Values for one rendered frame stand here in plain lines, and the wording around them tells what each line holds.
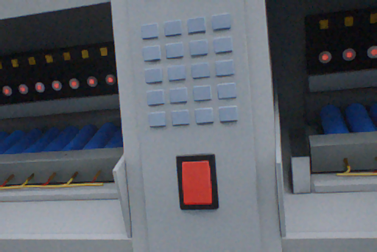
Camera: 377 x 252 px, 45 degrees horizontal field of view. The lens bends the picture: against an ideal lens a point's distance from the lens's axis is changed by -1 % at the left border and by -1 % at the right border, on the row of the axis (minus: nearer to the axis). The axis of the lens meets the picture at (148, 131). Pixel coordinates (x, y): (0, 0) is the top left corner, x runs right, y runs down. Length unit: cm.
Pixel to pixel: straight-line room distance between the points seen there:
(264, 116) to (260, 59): 3
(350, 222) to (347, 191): 4
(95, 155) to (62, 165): 3
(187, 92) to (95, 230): 12
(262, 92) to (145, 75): 7
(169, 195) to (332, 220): 10
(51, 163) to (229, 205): 17
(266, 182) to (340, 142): 8
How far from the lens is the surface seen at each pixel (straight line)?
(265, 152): 28
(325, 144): 34
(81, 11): 53
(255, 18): 28
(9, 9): 35
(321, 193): 33
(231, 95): 27
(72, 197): 37
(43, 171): 40
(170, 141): 28
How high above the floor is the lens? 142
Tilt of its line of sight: 3 degrees down
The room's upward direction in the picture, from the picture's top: 5 degrees counter-clockwise
